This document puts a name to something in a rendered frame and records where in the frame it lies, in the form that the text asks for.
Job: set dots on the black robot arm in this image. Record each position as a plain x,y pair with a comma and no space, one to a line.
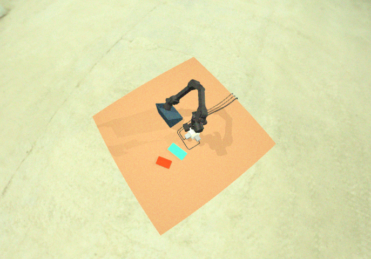
201,112

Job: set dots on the orange flat rectangular block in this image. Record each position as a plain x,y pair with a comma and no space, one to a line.
163,162

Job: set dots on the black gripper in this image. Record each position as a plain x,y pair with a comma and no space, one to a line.
187,126

